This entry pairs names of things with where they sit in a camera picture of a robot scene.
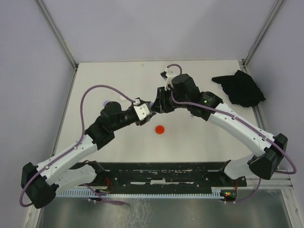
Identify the aluminium frame post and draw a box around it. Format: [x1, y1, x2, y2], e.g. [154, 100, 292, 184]
[242, 0, 286, 68]
[35, 0, 78, 69]

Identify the red earbud charging case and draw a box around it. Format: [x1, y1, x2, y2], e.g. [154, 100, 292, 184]
[155, 125, 165, 134]

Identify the black cloth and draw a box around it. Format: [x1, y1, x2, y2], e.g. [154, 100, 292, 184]
[211, 70, 266, 107]

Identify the right aluminium frame post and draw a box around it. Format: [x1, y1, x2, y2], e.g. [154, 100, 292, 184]
[242, 0, 286, 68]

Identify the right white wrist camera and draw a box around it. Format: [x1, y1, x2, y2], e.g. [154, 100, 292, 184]
[161, 67, 177, 91]

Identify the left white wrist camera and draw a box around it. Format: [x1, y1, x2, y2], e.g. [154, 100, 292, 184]
[133, 104, 152, 121]

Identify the light blue cable duct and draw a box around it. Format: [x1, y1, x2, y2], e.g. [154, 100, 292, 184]
[56, 187, 225, 199]

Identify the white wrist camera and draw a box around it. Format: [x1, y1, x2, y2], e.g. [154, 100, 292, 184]
[161, 67, 177, 91]
[133, 104, 152, 121]

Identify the left aluminium frame post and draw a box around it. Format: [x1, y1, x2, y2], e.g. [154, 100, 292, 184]
[35, 0, 78, 69]

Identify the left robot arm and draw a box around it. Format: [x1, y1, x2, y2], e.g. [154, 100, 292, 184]
[19, 98, 155, 209]

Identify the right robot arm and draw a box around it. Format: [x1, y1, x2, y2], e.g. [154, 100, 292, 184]
[152, 74, 288, 186]

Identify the white earbud charging case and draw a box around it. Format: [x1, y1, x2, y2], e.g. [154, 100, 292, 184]
[119, 96, 128, 102]

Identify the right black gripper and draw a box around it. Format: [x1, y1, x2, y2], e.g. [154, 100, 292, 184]
[150, 85, 190, 113]

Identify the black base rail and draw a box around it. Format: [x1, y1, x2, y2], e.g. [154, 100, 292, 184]
[78, 162, 247, 194]

